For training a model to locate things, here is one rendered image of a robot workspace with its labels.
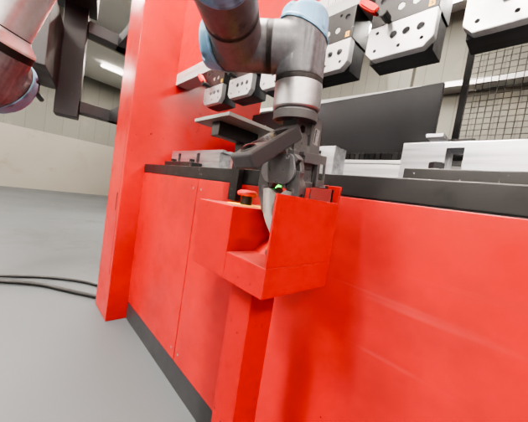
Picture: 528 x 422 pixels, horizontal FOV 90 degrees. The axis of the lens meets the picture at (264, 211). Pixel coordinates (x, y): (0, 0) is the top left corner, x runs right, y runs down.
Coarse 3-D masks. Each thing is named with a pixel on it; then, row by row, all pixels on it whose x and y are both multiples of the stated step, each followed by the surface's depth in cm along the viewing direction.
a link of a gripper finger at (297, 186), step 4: (296, 172) 39; (300, 172) 39; (296, 176) 39; (300, 176) 39; (292, 180) 40; (296, 180) 39; (300, 180) 39; (288, 184) 40; (292, 184) 40; (296, 184) 39; (300, 184) 39; (304, 184) 40; (288, 188) 40; (292, 188) 40; (296, 188) 39; (300, 188) 39; (304, 188) 40; (292, 192) 40; (296, 192) 39; (300, 192) 39; (296, 196) 39; (300, 196) 40
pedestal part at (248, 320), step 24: (240, 288) 47; (240, 312) 47; (264, 312) 48; (240, 336) 46; (264, 336) 49; (240, 360) 46; (216, 384) 50; (240, 384) 46; (216, 408) 50; (240, 408) 47
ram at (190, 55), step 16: (192, 0) 141; (272, 0) 94; (288, 0) 88; (320, 0) 78; (352, 0) 70; (192, 16) 140; (272, 16) 93; (368, 16) 73; (192, 32) 138; (192, 48) 137; (192, 64) 135; (192, 80) 138
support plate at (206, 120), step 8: (224, 112) 68; (232, 112) 67; (200, 120) 76; (208, 120) 74; (216, 120) 73; (224, 120) 72; (232, 120) 70; (240, 120) 69; (248, 120) 71; (248, 128) 77; (256, 128) 75; (264, 128) 75
